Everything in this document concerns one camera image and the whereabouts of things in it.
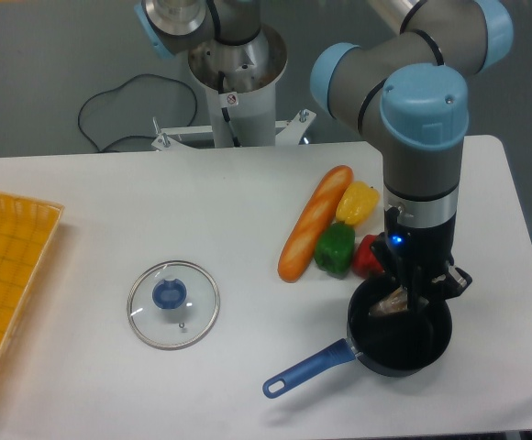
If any orange baguette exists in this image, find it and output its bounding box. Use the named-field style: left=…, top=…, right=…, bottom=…
left=277, top=165, right=354, bottom=282

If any toast slice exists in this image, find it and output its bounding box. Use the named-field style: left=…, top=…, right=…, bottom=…
left=368, top=287, right=428, bottom=317

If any black cable on floor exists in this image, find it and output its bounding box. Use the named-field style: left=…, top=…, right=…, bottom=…
left=77, top=73, right=199, bottom=154

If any yellow bell pepper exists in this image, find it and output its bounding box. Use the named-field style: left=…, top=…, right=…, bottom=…
left=335, top=181, right=380, bottom=226

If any dark pot with blue handle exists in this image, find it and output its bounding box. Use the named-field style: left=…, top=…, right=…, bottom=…
left=262, top=275, right=452, bottom=399

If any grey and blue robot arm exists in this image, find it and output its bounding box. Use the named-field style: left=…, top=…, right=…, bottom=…
left=135, top=1, right=514, bottom=305

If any red bell pepper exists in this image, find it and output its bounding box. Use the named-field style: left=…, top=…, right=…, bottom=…
left=351, top=235, right=384, bottom=279

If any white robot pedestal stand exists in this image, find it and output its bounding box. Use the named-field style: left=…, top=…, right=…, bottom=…
left=150, top=22, right=317, bottom=152

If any glass lid with blue knob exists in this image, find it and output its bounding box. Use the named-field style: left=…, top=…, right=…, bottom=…
left=127, top=260, right=220, bottom=350

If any yellow woven basket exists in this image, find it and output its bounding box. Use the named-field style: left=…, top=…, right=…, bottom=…
left=0, top=192, right=64, bottom=358

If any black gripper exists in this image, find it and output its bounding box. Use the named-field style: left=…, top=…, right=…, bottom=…
left=370, top=215, right=472, bottom=314

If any green bell pepper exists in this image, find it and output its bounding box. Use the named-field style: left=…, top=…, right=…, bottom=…
left=314, top=222, right=355, bottom=278

